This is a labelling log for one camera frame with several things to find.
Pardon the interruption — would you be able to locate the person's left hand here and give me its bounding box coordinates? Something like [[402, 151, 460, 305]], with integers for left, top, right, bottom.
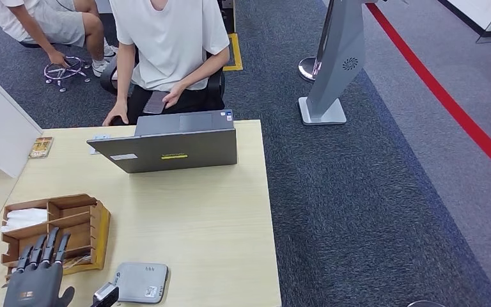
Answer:
[[162, 83, 187, 110]]

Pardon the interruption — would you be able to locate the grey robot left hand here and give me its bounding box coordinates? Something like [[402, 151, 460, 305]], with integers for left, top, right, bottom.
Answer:
[[3, 227, 76, 307]]

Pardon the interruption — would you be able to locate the white paper stack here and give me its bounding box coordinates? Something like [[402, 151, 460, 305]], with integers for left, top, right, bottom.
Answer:
[[0, 208, 49, 233]]

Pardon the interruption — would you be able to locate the grey standing kiosk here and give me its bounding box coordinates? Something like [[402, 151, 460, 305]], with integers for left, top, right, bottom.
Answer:
[[298, 0, 368, 127]]

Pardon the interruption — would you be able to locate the grey card reader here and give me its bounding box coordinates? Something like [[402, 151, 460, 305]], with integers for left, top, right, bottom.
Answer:
[[110, 262, 169, 305]]

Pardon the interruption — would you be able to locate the white cabinet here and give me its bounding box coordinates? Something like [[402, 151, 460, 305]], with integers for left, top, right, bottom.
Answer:
[[437, 0, 491, 44]]

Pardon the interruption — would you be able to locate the red floor tape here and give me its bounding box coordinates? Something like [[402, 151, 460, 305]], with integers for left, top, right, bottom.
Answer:
[[366, 2, 491, 186]]

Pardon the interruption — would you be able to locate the black equipment base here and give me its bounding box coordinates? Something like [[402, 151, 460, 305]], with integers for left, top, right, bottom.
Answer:
[[217, 0, 237, 35]]

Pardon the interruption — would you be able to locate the black stool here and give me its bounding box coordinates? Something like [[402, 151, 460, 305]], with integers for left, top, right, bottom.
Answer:
[[18, 40, 73, 49]]

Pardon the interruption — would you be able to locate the dark smartphone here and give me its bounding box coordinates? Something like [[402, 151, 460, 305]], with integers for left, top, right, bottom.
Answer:
[[142, 90, 168, 115]]

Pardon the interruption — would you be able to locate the white counter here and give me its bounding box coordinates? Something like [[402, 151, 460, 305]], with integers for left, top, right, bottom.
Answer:
[[0, 74, 43, 179]]

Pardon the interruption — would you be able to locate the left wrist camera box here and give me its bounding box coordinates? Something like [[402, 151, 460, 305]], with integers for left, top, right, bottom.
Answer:
[[91, 282, 120, 307]]

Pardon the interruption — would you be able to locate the black office chair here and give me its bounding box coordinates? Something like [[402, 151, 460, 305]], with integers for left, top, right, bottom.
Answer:
[[99, 42, 226, 112]]

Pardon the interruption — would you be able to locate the grey laptop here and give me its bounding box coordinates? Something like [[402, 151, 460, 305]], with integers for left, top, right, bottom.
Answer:
[[86, 109, 238, 175]]

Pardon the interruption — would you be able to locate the small white blue card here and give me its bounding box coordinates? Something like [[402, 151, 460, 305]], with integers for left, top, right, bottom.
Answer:
[[88, 133, 112, 156]]

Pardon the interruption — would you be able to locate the person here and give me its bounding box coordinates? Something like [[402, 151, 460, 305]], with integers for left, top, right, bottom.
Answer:
[[0, 0, 120, 78], [102, 0, 231, 127]]

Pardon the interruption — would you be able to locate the wooden desk organizer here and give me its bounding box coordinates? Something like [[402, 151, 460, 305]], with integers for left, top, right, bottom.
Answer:
[[0, 193, 111, 283]]

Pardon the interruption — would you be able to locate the gold patterned card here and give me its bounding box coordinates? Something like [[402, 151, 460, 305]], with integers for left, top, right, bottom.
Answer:
[[28, 136, 54, 160]]

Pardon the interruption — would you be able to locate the person's right hand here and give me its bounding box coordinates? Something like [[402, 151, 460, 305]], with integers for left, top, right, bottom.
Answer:
[[47, 49, 72, 69], [102, 100, 129, 127]]

